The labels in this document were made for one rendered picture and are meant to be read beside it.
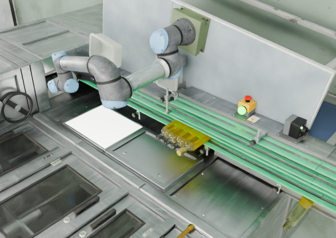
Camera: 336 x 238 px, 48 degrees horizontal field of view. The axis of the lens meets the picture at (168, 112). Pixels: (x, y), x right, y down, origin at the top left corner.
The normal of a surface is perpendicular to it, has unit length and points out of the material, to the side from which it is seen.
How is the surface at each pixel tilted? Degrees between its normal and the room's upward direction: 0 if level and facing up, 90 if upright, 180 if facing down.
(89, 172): 90
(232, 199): 90
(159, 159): 90
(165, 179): 90
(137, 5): 0
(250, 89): 0
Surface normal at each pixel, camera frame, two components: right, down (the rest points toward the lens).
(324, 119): 0.01, -0.85
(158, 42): -0.71, 0.26
